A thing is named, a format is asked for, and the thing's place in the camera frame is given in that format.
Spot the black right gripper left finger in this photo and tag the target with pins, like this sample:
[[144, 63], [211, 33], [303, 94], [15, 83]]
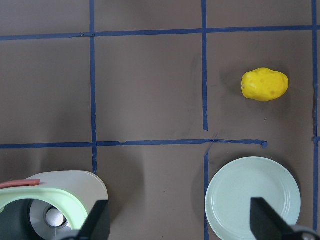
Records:
[[97, 226]]

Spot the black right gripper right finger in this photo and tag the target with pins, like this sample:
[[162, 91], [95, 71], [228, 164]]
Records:
[[265, 223]]

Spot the green plate near potato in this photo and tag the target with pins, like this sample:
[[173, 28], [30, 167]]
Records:
[[228, 196]]

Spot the yellow toy potato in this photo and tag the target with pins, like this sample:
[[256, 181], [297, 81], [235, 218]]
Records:
[[264, 84]]

